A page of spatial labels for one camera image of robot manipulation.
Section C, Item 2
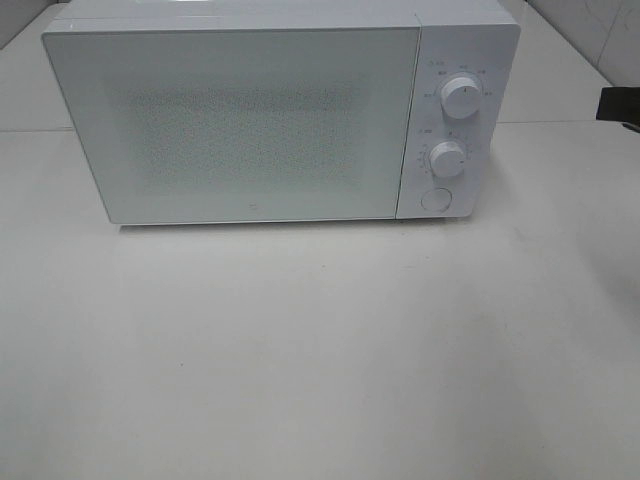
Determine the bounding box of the white microwave oven body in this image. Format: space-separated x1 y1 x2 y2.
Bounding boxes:
42 1 521 221

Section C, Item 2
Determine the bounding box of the white microwave knob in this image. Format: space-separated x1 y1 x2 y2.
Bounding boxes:
440 73 483 120
428 141 467 178

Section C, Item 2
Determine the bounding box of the round white door button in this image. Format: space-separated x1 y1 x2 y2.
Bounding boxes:
421 187 453 213

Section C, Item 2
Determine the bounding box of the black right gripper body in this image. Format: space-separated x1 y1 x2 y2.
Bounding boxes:
597 87 640 130

